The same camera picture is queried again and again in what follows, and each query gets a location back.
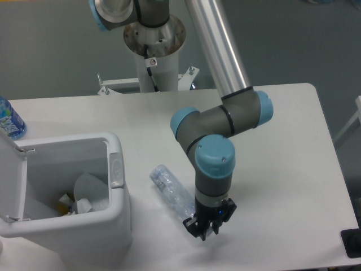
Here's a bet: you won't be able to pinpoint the black cable on pedestal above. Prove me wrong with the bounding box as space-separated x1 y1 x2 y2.
143 43 160 93

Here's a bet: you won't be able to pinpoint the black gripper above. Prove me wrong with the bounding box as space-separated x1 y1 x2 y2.
182 198 237 241

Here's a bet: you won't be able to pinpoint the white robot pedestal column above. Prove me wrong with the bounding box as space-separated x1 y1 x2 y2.
124 15 186 93

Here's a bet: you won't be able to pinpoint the blue labelled water bottle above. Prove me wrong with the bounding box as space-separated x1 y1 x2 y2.
1 97 27 140

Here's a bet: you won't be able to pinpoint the white pedestal base frame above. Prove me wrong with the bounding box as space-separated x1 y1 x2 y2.
96 66 223 95

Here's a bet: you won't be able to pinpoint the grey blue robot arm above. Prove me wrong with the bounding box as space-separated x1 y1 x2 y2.
89 1 274 239

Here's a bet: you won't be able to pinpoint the black clamp at table edge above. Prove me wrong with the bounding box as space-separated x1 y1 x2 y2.
341 228 360 259

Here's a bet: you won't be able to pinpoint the crushed clear plastic bottle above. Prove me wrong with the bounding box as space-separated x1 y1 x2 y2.
149 164 196 222

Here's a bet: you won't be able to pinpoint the yellow white trash pieces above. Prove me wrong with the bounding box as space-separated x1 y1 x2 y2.
56 193 76 216

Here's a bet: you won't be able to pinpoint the white frame at right edge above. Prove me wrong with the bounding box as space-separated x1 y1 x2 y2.
333 95 360 149

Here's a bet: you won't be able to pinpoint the white plastic trash can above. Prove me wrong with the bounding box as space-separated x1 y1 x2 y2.
1 132 132 256

